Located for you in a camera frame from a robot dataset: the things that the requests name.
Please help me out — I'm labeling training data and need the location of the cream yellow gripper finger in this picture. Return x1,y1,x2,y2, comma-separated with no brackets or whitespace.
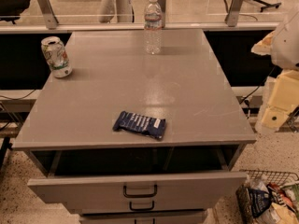
261,70,299,130

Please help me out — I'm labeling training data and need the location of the blue rxbar blueberry wrapper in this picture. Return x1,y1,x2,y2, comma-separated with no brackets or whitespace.
112,111,166,140

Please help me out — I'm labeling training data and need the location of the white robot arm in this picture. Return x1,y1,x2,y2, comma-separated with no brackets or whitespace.
261,5,299,130

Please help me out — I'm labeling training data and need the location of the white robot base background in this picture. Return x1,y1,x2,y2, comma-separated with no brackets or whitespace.
99,0,135,23

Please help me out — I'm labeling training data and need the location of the clear plastic water bottle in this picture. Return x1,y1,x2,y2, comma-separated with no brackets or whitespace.
144,0,163,54

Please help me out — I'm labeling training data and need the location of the red snack bag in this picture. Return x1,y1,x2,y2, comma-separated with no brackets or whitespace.
267,183,295,209

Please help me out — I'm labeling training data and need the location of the blue snack bag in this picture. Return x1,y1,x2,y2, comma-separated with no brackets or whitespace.
249,189,271,217

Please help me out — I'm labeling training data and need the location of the yellow snack bag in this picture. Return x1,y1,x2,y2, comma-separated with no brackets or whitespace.
258,203,299,224

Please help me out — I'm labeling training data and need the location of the grey lower drawer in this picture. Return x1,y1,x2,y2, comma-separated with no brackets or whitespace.
79,210,207,224

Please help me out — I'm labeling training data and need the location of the grey open top drawer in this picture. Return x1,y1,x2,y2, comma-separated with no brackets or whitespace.
28,147,246,216

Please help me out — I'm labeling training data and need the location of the white green soda can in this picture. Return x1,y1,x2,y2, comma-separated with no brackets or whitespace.
41,36,72,78

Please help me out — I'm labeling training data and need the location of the black office chair left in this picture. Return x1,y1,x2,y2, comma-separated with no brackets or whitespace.
0,0,31,23

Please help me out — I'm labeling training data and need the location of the black cable right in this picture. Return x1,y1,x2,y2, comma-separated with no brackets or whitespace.
238,66,277,105

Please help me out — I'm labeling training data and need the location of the black cable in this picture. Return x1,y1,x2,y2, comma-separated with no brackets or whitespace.
0,89,37,133
238,66,277,105

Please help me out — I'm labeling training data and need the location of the wire basket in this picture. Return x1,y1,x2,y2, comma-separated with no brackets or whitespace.
235,169,299,224

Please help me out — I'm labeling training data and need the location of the right metal bracket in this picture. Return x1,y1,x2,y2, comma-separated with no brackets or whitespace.
225,0,244,27

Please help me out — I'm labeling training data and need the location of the metal bracket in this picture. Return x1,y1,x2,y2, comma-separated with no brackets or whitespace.
225,0,244,27
155,0,167,29
37,0,59,30

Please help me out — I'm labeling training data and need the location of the middle metal bracket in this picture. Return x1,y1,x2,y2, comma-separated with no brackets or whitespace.
155,0,167,29

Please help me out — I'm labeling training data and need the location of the black top drawer handle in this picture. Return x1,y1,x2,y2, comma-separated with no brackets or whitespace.
122,185,158,199

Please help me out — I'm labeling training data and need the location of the black drawer handle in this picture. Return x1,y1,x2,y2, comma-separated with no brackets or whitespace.
122,185,158,199
129,201,155,212

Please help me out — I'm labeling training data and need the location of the left metal bracket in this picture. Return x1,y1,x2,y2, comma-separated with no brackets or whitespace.
37,0,59,30

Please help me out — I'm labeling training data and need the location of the black cable left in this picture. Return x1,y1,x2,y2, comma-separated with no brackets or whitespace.
0,89,37,133

